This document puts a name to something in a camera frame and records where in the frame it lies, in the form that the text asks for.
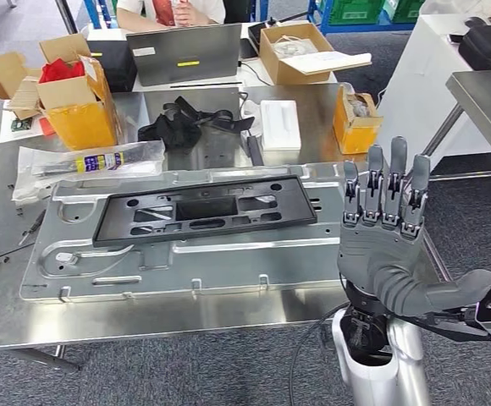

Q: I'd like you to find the black table wire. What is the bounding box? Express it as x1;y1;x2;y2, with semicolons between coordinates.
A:
0;240;36;268

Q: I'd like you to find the stamped sheet metal plate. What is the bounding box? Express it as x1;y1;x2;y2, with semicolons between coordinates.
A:
19;162;359;303

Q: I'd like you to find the empty open cardboard box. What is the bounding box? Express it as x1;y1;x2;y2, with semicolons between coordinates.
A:
0;51;43;121

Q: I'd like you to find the black case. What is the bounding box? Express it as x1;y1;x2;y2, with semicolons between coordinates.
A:
85;39;138;94

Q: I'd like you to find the green circuit board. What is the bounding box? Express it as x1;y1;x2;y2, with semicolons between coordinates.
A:
11;116;34;134

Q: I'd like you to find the small screwdriver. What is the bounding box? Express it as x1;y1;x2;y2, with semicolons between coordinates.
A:
18;209;47;247

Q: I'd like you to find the person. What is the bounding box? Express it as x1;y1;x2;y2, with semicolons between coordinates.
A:
116;0;227;33

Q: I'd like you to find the white lid sheet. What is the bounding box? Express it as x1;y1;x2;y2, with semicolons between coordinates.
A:
282;51;372;77

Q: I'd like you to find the black bag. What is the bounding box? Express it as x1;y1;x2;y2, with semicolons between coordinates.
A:
458;23;491;72

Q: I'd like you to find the bare steel table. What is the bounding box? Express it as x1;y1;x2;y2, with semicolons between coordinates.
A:
421;69;491;182

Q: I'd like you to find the red crumpled item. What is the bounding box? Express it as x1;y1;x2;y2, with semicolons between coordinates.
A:
39;58;85;85

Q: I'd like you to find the black strap bundle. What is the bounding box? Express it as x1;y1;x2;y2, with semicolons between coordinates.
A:
138;96;256;151

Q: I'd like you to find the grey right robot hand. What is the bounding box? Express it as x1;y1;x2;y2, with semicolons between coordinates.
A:
337;135;491;318

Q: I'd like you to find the yellow carton box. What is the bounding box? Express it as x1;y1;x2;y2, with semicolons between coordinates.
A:
332;84;384;156

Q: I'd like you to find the clear plastic tray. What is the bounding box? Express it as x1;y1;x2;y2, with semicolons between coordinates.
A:
11;140;167;204

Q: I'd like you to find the steel workbench table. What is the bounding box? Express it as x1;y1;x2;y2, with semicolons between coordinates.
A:
0;84;452;374

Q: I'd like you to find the green plastic crate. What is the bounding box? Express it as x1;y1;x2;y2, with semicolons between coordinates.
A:
329;0;386;25
391;0;427;25

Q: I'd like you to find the thin black cable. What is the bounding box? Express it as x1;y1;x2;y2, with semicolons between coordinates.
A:
288;301;351;406

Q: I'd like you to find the cardboard box with red item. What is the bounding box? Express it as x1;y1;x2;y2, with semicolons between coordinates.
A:
36;33;122;152

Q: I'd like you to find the white flat box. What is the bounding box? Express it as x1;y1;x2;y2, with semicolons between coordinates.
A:
260;99;302;153

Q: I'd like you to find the black bar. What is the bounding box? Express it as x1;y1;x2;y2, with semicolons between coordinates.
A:
247;134;264;167

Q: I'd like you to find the white paper sheet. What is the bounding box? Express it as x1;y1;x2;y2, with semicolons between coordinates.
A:
0;101;56;145

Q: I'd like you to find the black plastic panel part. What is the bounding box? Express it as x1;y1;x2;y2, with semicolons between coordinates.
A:
92;174;318;249

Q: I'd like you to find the white cabinet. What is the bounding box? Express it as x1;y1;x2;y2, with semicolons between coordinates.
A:
375;14;491;169

